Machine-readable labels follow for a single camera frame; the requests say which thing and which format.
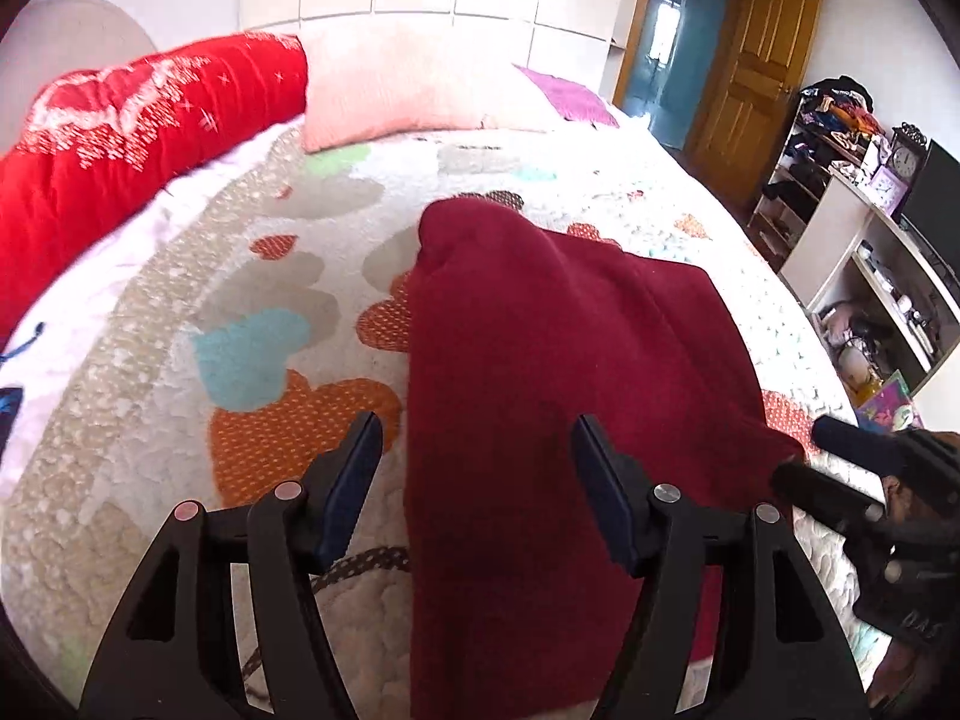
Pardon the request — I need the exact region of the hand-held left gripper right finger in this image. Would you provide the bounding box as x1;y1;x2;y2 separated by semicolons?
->
570;414;871;720

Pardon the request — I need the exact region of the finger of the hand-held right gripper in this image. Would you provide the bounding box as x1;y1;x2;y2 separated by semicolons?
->
812;415;912;475
771;460;890;532

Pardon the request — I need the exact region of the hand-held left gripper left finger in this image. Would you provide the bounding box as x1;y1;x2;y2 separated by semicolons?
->
79;411;385;720

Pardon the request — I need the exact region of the maroon knit garment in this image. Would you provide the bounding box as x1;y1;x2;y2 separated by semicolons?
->
403;195;807;720

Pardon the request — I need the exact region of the shelf rack with clothes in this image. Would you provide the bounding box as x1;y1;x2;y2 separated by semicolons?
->
750;75;895;256

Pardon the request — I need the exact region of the colourful picture book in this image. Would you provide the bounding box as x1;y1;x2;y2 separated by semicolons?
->
855;371;928;433

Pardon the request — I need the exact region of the white cabinet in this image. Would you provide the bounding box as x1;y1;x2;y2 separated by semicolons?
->
780;165;960;428

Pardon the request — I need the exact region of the heart patterned quilt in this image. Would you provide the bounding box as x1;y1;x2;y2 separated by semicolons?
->
0;120;893;720

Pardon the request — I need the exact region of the black monitor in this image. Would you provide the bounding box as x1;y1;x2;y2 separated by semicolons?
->
900;139;960;250

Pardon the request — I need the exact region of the ornate table clock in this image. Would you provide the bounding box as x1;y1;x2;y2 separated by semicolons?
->
889;122;931;190

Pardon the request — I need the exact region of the dark blue object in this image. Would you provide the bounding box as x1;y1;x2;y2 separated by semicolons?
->
0;386;25;452

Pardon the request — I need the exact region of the wooden door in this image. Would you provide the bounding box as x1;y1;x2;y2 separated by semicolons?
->
686;0;827;205

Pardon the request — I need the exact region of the pink pillow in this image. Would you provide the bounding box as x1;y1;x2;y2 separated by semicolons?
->
300;34;557;154

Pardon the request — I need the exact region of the purple pillow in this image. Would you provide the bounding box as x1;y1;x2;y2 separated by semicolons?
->
517;66;620;128

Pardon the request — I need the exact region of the red embroidered quilt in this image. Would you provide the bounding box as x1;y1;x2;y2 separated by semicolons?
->
0;31;310;346

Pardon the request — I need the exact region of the grey padded headboard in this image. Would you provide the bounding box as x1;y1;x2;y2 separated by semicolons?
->
0;0;158;151

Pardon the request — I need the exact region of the brown dotted strap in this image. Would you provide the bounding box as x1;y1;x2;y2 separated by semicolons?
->
240;546;412;700

